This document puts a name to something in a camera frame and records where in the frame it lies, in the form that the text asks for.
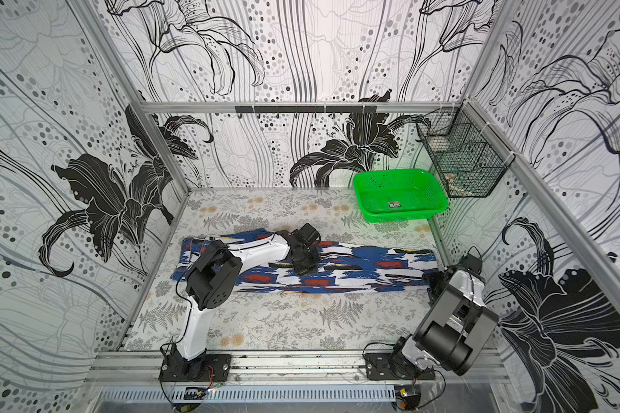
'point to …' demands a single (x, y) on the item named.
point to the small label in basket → (394, 205)
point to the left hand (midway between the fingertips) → (321, 271)
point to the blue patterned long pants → (342, 268)
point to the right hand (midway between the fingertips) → (432, 284)
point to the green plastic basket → (399, 194)
